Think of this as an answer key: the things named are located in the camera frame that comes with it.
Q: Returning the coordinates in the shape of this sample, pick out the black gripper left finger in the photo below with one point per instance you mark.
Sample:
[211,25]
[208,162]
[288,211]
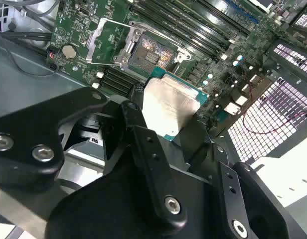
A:
[31,124]

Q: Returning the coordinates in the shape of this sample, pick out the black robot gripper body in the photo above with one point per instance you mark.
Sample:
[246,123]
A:
[106,211]

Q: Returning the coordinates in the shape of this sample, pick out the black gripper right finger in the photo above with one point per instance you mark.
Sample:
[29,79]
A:
[228,189]

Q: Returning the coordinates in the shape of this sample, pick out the metal socket cover frame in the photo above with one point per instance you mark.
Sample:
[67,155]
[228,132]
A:
[93,42]

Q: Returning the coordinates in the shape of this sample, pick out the silver topped CPU chip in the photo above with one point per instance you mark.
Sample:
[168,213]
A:
[168,104]

